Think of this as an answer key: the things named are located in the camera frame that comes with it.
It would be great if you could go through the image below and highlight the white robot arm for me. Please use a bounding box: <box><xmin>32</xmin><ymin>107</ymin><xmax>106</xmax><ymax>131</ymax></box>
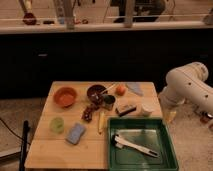
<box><xmin>158</xmin><ymin>62</ymin><xmax>213</xmax><ymax>123</ymax></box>

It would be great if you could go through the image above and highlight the small white cup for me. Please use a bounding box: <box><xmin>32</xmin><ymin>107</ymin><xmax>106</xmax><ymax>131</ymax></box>
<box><xmin>141</xmin><ymin>104</ymin><xmax>154</xmax><ymax>117</ymax></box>

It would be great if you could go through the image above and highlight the green plastic cup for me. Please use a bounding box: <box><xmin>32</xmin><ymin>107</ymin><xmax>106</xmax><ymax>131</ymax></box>
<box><xmin>50</xmin><ymin>117</ymin><xmax>64</xmax><ymax>134</ymax></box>

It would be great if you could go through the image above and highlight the green plastic tray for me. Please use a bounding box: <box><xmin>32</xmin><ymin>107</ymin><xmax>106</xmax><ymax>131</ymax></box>
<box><xmin>107</xmin><ymin>118</ymin><xmax>179</xmax><ymax>171</ymax></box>

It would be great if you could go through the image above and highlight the grey cloth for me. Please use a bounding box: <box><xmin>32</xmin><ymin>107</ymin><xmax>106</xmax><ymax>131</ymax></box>
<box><xmin>126</xmin><ymin>82</ymin><xmax>143</xmax><ymax>96</ymax></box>

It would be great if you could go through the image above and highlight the orange fruit toy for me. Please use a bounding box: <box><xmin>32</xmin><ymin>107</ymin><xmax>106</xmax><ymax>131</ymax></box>
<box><xmin>115</xmin><ymin>85</ymin><xmax>126</xmax><ymax>96</ymax></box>

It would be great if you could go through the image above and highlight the white dish brush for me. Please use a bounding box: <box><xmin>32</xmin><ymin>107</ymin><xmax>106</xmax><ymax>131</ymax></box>
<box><xmin>112</xmin><ymin>134</ymin><xmax>159</xmax><ymax>158</ymax></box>

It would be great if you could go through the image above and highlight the wooden spoon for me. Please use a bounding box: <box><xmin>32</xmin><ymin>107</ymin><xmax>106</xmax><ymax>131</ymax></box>
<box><xmin>100</xmin><ymin>83</ymin><xmax>116</xmax><ymax>94</ymax></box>

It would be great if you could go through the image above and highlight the metal can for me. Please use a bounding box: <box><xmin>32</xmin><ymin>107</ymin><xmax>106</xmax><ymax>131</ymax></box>
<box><xmin>103</xmin><ymin>95</ymin><xmax>116</xmax><ymax>110</ymax></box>

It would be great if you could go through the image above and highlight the yellow banana toy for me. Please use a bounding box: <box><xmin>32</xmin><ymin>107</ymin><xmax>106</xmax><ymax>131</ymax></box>
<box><xmin>98</xmin><ymin>111</ymin><xmax>105</xmax><ymax>134</ymax></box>

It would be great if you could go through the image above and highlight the dark brown bowl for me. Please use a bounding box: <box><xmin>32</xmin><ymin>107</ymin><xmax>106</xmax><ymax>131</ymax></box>
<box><xmin>87</xmin><ymin>84</ymin><xmax>105</xmax><ymax>101</ymax></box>

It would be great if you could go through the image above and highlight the dark red toy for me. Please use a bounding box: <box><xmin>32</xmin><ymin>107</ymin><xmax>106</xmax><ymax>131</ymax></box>
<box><xmin>82</xmin><ymin>104</ymin><xmax>99</xmax><ymax>122</ymax></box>

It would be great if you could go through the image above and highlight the blue sponge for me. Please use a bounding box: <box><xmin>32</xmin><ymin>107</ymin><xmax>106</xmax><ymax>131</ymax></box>
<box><xmin>66</xmin><ymin>123</ymin><xmax>86</xmax><ymax>145</ymax></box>

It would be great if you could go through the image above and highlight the orange bowl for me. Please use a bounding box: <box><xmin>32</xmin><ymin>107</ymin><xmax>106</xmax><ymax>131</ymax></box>
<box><xmin>53</xmin><ymin>87</ymin><xmax>77</xmax><ymax>107</ymax></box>

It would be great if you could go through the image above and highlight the red object on shelf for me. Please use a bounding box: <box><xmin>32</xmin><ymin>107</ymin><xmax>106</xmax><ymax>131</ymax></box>
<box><xmin>23</xmin><ymin>12</ymin><xmax>37</xmax><ymax>25</ymax></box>

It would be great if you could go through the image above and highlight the black stand post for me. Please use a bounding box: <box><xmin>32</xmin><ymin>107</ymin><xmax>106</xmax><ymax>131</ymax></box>
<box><xmin>19</xmin><ymin>120</ymin><xmax>30</xmax><ymax>171</ymax></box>

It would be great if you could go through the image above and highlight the black cable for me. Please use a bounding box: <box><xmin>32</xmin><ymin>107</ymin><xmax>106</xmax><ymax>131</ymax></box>
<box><xmin>0</xmin><ymin>117</ymin><xmax>32</xmax><ymax>146</ymax></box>

